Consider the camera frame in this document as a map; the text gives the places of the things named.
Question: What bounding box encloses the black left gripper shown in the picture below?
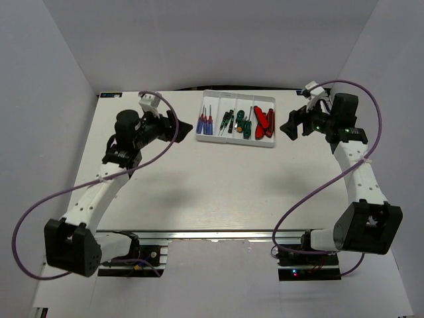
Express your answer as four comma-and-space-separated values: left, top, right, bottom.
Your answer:
132, 107, 192, 150

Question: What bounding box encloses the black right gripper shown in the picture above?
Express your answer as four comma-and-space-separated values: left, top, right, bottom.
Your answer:
280, 96, 335, 140

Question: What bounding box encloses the blue handled screwdriver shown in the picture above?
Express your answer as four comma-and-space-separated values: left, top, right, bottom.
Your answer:
196, 106, 205, 134
205, 105, 213, 135

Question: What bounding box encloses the red curved utility knife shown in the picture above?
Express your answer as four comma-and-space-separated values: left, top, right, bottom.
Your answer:
253, 105, 269, 140

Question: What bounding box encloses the small black precision screwdriver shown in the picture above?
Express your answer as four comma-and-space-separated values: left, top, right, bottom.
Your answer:
217, 112, 226, 135

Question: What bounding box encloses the black green precision screwdriver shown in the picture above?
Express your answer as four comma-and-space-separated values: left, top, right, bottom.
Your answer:
228, 109, 235, 134

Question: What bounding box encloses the long green screwdriver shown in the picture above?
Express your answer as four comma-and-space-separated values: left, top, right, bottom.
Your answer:
242, 107, 252, 140

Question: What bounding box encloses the stubby green orange screwdriver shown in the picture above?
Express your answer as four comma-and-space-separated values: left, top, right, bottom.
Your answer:
235, 110, 245, 133

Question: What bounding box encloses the red handled thin screwdriver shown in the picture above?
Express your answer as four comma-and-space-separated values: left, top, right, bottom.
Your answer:
202, 107, 209, 135

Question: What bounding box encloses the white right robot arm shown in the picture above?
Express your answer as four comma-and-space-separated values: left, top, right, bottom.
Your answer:
299, 93, 403, 264

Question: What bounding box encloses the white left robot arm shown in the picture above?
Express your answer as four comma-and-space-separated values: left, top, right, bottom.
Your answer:
44, 109, 193, 277

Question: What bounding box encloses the white compartment tray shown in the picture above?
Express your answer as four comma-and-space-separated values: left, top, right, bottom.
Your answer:
195, 90, 276, 148

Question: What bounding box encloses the blue table label left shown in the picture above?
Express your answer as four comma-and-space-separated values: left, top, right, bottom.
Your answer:
99, 92, 123, 98

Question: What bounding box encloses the aluminium rail frame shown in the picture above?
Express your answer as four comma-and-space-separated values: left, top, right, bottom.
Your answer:
31, 87, 378, 318

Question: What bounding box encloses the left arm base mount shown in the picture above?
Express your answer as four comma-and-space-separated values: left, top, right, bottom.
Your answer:
95, 231, 169, 278

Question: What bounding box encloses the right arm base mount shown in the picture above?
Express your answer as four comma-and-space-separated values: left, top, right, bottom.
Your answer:
270, 246, 341, 282

